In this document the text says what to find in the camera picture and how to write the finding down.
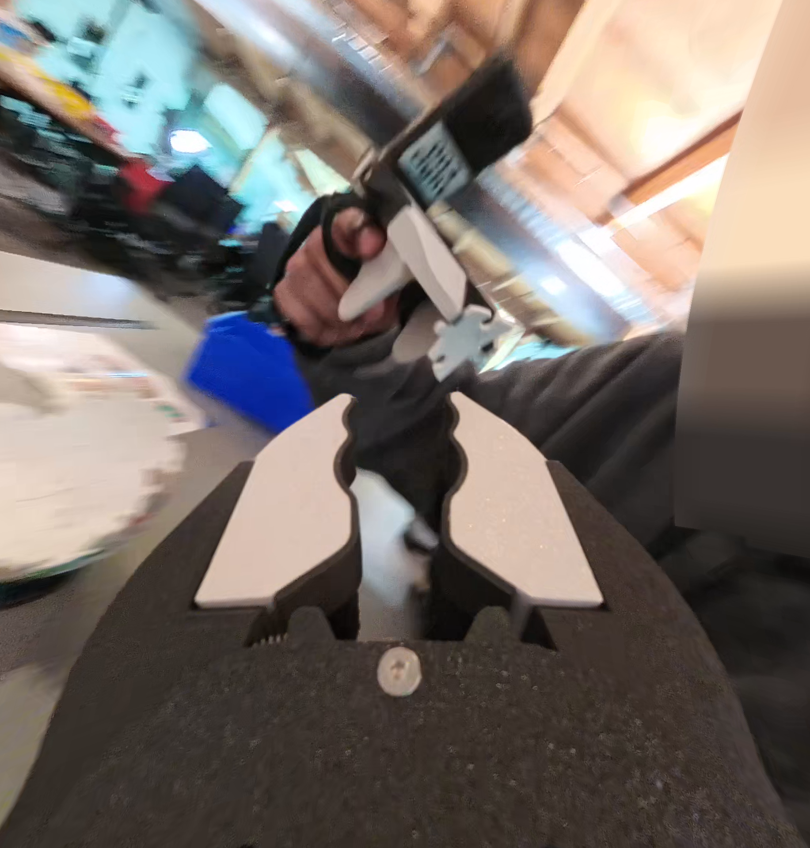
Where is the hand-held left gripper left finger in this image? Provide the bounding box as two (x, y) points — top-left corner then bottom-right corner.
(197, 394), (363, 617)

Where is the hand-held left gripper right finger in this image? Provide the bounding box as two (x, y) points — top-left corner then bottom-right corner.
(438, 393), (605, 617)

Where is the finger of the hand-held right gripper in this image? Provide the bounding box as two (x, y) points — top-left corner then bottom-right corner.
(392, 305), (447, 364)
(385, 206), (472, 326)

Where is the single white puzzle piece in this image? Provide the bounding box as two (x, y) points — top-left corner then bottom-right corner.
(429, 305), (501, 382)

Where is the person's right hand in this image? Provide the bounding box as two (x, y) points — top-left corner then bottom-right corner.
(273, 199), (392, 352)

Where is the blue plastic bin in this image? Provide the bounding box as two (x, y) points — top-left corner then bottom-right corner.
(186, 312), (316, 434)

